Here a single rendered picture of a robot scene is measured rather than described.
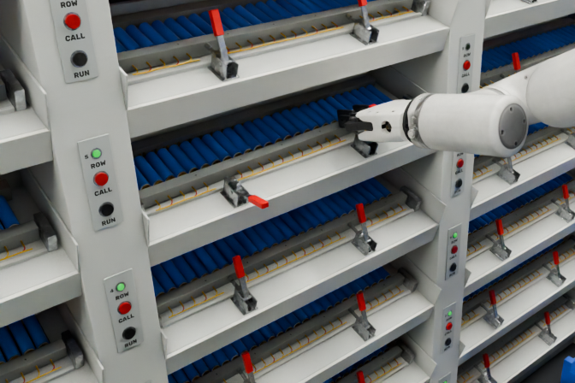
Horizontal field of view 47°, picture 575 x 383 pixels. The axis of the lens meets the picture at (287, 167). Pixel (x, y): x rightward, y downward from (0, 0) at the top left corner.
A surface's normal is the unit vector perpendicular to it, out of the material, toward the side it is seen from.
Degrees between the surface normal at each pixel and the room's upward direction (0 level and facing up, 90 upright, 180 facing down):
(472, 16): 90
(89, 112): 90
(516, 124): 78
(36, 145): 108
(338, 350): 18
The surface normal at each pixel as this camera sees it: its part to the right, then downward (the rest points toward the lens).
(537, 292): 0.15, -0.77
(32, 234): 0.59, 0.57
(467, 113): -0.74, -0.33
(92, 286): 0.61, 0.30
